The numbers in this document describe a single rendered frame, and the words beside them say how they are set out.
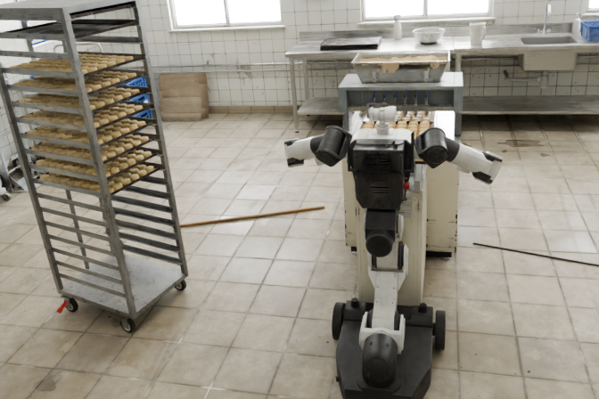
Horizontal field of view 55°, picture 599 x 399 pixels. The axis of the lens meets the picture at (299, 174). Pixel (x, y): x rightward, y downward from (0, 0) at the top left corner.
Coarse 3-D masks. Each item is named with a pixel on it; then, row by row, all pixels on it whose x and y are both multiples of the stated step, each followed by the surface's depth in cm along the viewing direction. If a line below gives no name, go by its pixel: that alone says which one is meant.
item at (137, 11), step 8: (136, 0) 291; (136, 8) 292; (136, 16) 294; (144, 32) 298; (144, 40) 299; (144, 48) 300; (144, 64) 304; (152, 80) 308; (152, 88) 309; (152, 96) 310; (152, 112) 315; (160, 120) 318; (160, 128) 319; (160, 136) 319; (160, 144) 321; (168, 168) 329; (168, 176) 330; (168, 184) 331; (168, 200) 336; (176, 208) 340; (176, 216) 341; (176, 224) 342; (176, 232) 344; (176, 240) 346; (184, 256) 352; (184, 264) 353; (184, 272) 355
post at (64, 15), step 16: (64, 16) 255; (64, 32) 259; (80, 80) 267; (80, 96) 270; (96, 144) 281; (96, 160) 283; (112, 208) 295; (112, 224) 297; (112, 240) 302; (128, 288) 313; (128, 304) 317
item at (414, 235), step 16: (416, 208) 284; (416, 224) 288; (400, 240) 294; (416, 240) 292; (416, 256) 295; (416, 272) 299; (368, 288) 310; (400, 288) 305; (416, 288) 303; (400, 304) 309; (416, 304) 307
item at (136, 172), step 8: (136, 168) 324; (144, 168) 327; (152, 168) 324; (40, 176) 324; (48, 176) 323; (56, 176) 326; (64, 176) 322; (120, 176) 319; (128, 176) 317; (136, 176) 314; (72, 184) 312; (80, 184) 310; (88, 184) 308; (96, 184) 307; (112, 184) 307; (120, 184) 305
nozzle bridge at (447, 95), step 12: (444, 72) 354; (456, 72) 352; (348, 84) 346; (360, 84) 343; (372, 84) 341; (384, 84) 339; (396, 84) 337; (408, 84) 335; (420, 84) 333; (432, 84) 331; (444, 84) 329; (456, 84) 328; (348, 96) 347; (360, 96) 348; (372, 96) 347; (396, 96) 343; (408, 96) 341; (420, 96) 340; (432, 96) 338; (444, 96) 336; (456, 96) 326; (348, 108) 348; (360, 108) 346; (408, 108) 339; (420, 108) 337; (432, 108) 336; (444, 108) 334; (456, 108) 329; (348, 120) 359; (456, 120) 342; (456, 132) 345
